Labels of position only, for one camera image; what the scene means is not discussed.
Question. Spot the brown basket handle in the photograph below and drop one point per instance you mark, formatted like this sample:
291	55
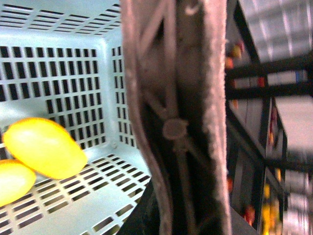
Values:
174	56

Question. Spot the light blue plastic basket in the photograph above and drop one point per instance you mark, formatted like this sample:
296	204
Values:
63	60

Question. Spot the orange yellow mango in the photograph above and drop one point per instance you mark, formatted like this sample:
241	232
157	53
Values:
45	146

